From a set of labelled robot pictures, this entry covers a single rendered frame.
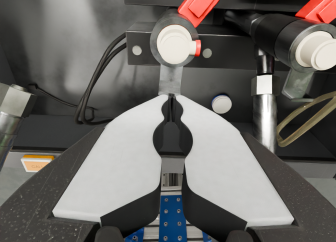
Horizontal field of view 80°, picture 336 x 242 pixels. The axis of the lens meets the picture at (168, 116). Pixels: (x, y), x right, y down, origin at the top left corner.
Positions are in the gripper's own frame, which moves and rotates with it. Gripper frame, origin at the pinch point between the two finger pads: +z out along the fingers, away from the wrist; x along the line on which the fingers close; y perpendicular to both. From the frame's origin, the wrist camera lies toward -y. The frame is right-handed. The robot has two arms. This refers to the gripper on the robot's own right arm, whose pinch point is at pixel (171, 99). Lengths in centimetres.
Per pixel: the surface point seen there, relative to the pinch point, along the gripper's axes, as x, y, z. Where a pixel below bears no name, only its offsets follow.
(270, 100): 8.0, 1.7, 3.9
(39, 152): -21.8, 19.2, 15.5
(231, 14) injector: 7.3, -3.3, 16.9
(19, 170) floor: -123, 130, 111
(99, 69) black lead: -7.6, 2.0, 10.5
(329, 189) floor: 149, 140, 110
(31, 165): -23.0, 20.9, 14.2
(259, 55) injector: 7.4, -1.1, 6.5
